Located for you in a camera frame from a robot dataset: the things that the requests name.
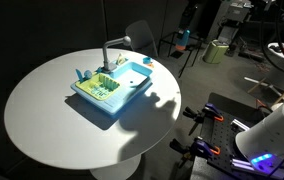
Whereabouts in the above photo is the tall blue cup orange base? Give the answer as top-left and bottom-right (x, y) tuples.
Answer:
(175, 29), (190, 50)

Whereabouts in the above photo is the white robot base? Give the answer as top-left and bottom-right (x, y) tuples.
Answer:
(234, 81), (284, 176)

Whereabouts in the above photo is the orange saucer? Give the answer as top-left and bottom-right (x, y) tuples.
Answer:
(147, 63), (154, 68)

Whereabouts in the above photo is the blue toy sink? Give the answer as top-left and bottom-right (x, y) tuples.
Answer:
(70, 61), (154, 116)

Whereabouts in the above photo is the cream soap bottle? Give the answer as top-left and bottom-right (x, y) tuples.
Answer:
(116, 54), (126, 65)

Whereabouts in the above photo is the yellow-green dish rack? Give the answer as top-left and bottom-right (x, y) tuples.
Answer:
(75, 73), (120, 101)

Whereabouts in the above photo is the grey chair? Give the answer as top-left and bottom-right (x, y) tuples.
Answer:
(125, 20), (158, 58)

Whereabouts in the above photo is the grey toy faucet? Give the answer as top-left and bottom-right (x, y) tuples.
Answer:
(102, 36), (131, 74)

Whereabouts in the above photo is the blue toy utensil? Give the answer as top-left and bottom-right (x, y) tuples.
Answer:
(76, 70), (92, 83)

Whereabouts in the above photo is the black metal stand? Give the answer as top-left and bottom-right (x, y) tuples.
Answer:
(158, 30), (203, 77)

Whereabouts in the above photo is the blue clamp upper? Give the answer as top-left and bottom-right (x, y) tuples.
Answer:
(183, 103), (224, 135)

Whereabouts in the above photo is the blue clamp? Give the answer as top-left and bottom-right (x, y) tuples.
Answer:
(169, 137), (220, 168)
(183, 103), (224, 135)

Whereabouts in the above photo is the blue clamp lower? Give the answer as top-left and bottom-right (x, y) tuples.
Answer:
(169, 137), (220, 168)

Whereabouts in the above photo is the green bin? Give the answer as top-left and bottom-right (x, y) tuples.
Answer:
(203, 40), (229, 64)

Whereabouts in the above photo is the black perforated board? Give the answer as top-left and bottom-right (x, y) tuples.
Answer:
(190, 92), (284, 180)

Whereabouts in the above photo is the white round table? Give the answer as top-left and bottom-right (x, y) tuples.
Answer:
(4, 49), (181, 180)

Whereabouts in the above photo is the blue cup with handle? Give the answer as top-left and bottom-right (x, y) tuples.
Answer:
(143, 57), (152, 64)

